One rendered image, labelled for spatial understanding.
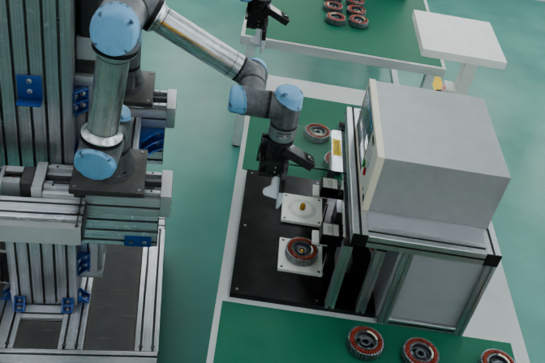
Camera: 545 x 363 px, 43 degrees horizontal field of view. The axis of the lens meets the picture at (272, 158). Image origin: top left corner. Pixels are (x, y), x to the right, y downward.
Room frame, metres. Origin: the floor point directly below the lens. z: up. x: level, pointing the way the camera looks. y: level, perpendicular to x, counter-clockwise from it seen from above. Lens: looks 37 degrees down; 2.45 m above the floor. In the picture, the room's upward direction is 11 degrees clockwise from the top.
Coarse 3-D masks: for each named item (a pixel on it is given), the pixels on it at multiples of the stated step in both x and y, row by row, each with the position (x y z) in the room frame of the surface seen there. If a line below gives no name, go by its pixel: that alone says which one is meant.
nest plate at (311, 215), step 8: (288, 200) 1.97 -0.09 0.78; (296, 200) 1.98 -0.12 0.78; (304, 200) 1.99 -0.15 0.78; (312, 200) 2.00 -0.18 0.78; (320, 200) 2.01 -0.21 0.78; (288, 208) 1.93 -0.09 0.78; (296, 208) 1.94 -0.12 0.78; (312, 208) 1.96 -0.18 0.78; (320, 208) 1.96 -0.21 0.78; (288, 216) 1.89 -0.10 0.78; (296, 216) 1.89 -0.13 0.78; (304, 216) 1.90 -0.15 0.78; (312, 216) 1.91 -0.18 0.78; (320, 216) 1.92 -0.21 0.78; (304, 224) 1.87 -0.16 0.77; (312, 224) 1.87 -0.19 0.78; (320, 224) 1.88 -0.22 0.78
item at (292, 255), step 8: (296, 240) 1.74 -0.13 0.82; (304, 240) 1.74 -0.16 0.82; (288, 248) 1.69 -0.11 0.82; (296, 248) 1.72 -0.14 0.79; (304, 248) 1.71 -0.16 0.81; (312, 248) 1.71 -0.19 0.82; (288, 256) 1.67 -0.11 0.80; (296, 256) 1.66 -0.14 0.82; (304, 256) 1.67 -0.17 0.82; (312, 256) 1.67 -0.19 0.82; (296, 264) 1.65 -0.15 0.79; (304, 264) 1.65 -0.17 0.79
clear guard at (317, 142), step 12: (300, 132) 2.02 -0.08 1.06; (312, 132) 2.03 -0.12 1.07; (324, 132) 2.05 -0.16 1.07; (336, 132) 2.06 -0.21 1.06; (300, 144) 1.94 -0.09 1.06; (312, 144) 1.96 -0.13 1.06; (324, 144) 1.97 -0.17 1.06; (324, 156) 1.90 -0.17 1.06; (336, 156) 1.91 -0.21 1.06; (324, 168) 1.84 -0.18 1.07; (336, 168) 1.85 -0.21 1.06
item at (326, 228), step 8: (328, 224) 1.73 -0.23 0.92; (336, 224) 1.73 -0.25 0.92; (312, 232) 1.72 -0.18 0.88; (320, 232) 1.70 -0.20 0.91; (328, 232) 1.69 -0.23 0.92; (336, 232) 1.70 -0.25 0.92; (312, 240) 1.68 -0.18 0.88; (320, 240) 1.67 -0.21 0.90; (328, 240) 1.67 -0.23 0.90; (336, 240) 1.68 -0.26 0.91; (360, 248) 1.68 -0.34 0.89
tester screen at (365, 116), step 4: (368, 96) 1.97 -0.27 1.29; (364, 100) 2.02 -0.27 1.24; (368, 100) 1.95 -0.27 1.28; (364, 104) 2.00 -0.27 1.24; (368, 104) 1.94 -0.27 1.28; (364, 108) 1.98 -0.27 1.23; (368, 108) 1.92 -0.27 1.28; (364, 112) 1.97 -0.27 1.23; (368, 112) 1.90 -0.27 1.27; (360, 116) 2.01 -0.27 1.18; (364, 116) 1.95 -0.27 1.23; (368, 116) 1.88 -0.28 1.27; (360, 120) 2.00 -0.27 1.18; (364, 120) 1.93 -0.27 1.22; (368, 120) 1.87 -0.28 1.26; (364, 124) 1.91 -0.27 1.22; (368, 124) 1.85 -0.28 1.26; (360, 128) 1.96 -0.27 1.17; (364, 128) 1.89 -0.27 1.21; (368, 128) 1.83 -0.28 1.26; (360, 132) 1.94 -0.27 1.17; (368, 132) 1.82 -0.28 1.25; (368, 136) 1.80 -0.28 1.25; (364, 140) 1.84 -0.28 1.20; (368, 140) 1.78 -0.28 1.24; (364, 144) 1.82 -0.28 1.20; (364, 148) 1.81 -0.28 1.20; (360, 160) 1.81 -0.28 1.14; (360, 164) 1.80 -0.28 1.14
